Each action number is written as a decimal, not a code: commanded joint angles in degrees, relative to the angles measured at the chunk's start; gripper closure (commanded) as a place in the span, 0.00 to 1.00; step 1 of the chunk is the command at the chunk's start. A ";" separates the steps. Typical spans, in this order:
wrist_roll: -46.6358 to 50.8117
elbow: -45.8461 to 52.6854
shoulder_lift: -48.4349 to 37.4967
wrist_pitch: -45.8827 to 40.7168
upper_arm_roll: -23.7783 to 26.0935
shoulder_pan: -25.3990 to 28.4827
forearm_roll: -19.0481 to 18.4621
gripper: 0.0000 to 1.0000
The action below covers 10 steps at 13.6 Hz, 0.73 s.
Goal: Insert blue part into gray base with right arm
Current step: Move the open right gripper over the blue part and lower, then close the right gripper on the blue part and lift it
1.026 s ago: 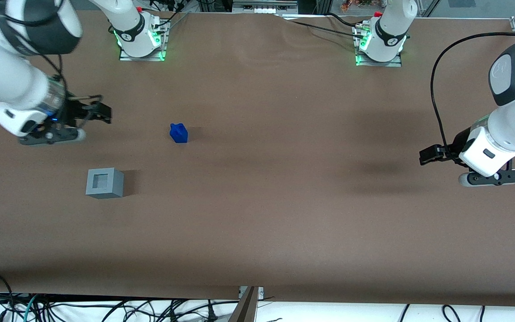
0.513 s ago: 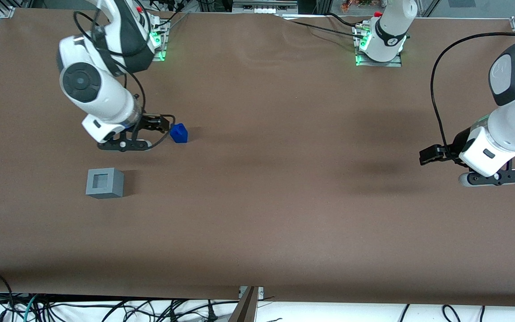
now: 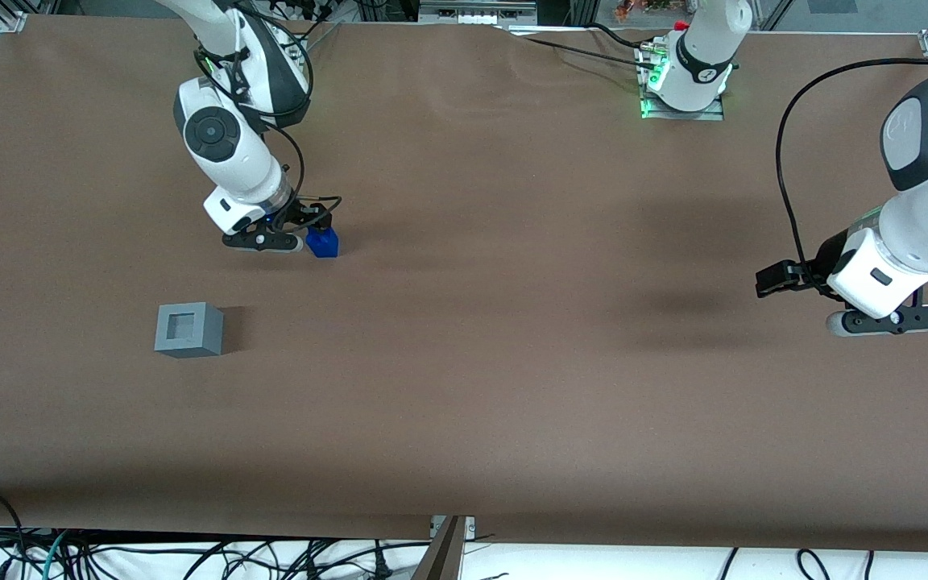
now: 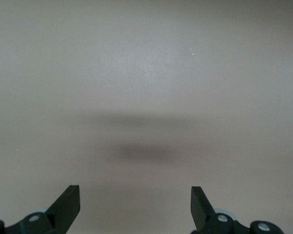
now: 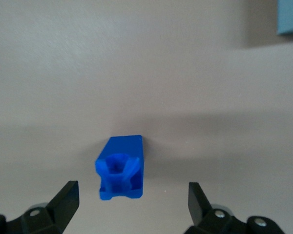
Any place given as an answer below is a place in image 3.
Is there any aluminium profile rack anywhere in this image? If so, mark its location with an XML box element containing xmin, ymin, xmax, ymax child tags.
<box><xmin>418</xmin><ymin>0</ymin><xmax>539</xmax><ymax>26</ymax></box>

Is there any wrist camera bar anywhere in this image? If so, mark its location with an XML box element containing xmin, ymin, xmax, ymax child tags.
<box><xmin>222</xmin><ymin>231</ymin><xmax>305</xmax><ymax>255</ymax></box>
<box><xmin>826</xmin><ymin>304</ymin><xmax>928</xmax><ymax>338</ymax></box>

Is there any arm black camera mount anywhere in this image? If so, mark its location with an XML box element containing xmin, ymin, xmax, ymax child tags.
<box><xmin>814</xmin><ymin>229</ymin><xmax>869</xmax><ymax>284</ymax></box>
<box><xmin>269</xmin><ymin>197</ymin><xmax>309</xmax><ymax>239</ymax></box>

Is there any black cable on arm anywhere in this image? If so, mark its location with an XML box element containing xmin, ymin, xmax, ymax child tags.
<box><xmin>194</xmin><ymin>44</ymin><xmax>344</xmax><ymax>236</ymax></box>
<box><xmin>776</xmin><ymin>58</ymin><xmax>928</xmax><ymax>280</ymax></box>

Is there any black cable on table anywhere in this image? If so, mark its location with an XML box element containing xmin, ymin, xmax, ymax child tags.
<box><xmin>504</xmin><ymin>23</ymin><xmax>663</xmax><ymax>70</ymax></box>

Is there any dark support beam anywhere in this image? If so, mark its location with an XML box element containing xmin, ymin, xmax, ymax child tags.
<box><xmin>411</xmin><ymin>516</ymin><xmax>466</xmax><ymax>580</ymax></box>

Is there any blue plastic part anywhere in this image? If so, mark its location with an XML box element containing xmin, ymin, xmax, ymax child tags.
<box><xmin>306</xmin><ymin>226</ymin><xmax>341</xmax><ymax>259</ymax></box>

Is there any gray square base block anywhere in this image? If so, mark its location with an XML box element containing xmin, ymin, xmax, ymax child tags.
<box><xmin>155</xmin><ymin>302</ymin><xmax>225</xmax><ymax>359</ymax></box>

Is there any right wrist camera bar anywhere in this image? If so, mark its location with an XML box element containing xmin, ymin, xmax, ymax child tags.
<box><xmin>222</xmin><ymin>231</ymin><xmax>305</xmax><ymax>255</ymax></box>

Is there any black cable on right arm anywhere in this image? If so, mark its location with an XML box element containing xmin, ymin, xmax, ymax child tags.
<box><xmin>194</xmin><ymin>44</ymin><xmax>344</xmax><ymax>236</ymax></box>

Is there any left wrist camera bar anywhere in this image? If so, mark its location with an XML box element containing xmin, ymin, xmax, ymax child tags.
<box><xmin>826</xmin><ymin>304</ymin><xmax>928</xmax><ymax>338</ymax></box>

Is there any teal floor cable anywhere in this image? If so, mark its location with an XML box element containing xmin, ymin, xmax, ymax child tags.
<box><xmin>35</xmin><ymin>529</ymin><xmax>72</xmax><ymax>580</ymax></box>

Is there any left arm black camera mount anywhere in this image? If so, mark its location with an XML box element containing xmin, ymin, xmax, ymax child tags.
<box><xmin>814</xmin><ymin>229</ymin><xmax>869</xmax><ymax>284</ymax></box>

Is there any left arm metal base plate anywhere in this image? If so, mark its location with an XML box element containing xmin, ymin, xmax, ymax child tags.
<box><xmin>636</xmin><ymin>42</ymin><xmax>726</xmax><ymax>122</ymax></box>

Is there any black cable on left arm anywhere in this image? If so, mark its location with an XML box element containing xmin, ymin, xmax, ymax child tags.
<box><xmin>776</xmin><ymin>58</ymin><xmax>928</xmax><ymax>280</ymax></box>

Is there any right arm black camera mount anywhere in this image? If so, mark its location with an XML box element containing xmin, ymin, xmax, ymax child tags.
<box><xmin>269</xmin><ymin>197</ymin><xmax>309</xmax><ymax>239</ymax></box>

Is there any metal table edge bracket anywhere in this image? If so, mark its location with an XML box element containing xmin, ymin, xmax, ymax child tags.
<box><xmin>429</xmin><ymin>515</ymin><xmax>478</xmax><ymax>541</ymax></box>

